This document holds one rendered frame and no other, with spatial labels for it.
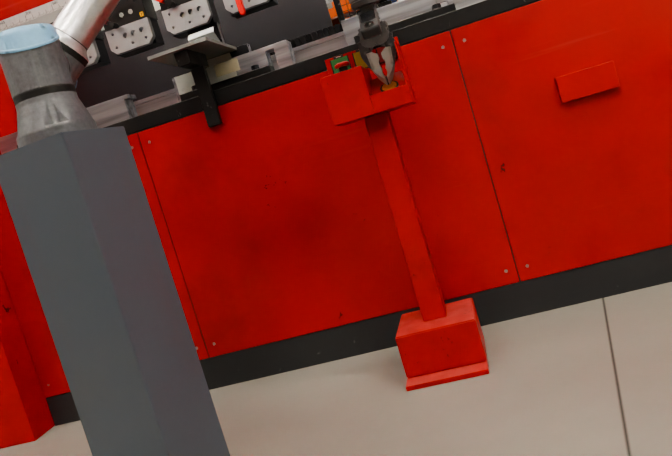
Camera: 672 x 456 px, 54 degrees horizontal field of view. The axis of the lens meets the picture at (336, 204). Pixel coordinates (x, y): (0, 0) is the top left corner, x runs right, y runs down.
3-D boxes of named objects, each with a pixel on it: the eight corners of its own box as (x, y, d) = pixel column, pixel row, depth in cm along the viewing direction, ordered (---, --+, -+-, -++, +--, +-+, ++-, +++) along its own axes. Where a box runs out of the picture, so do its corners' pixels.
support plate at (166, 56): (147, 60, 181) (146, 57, 181) (185, 67, 207) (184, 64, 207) (206, 40, 178) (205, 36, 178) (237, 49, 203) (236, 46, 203)
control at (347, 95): (333, 126, 160) (312, 54, 158) (344, 125, 175) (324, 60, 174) (412, 101, 156) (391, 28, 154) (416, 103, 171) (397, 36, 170)
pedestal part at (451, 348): (406, 391, 157) (392, 344, 156) (413, 354, 182) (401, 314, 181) (489, 373, 153) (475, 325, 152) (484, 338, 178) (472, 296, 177)
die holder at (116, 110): (5, 165, 221) (-5, 138, 220) (16, 164, 226) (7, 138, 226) (136, 122, 211) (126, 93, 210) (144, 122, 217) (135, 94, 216)
